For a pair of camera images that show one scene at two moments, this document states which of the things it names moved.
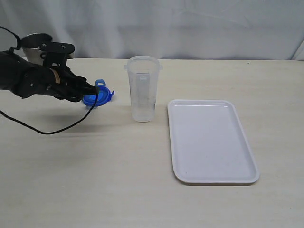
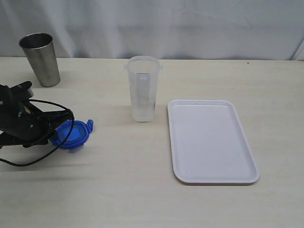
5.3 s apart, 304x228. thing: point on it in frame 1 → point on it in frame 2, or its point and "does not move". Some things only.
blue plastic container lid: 104,94 → 70,138
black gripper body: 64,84 → 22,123
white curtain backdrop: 169,29 does not move
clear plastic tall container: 143,72 does not move
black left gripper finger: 85,89 → 56,118
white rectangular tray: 209,145 does not move
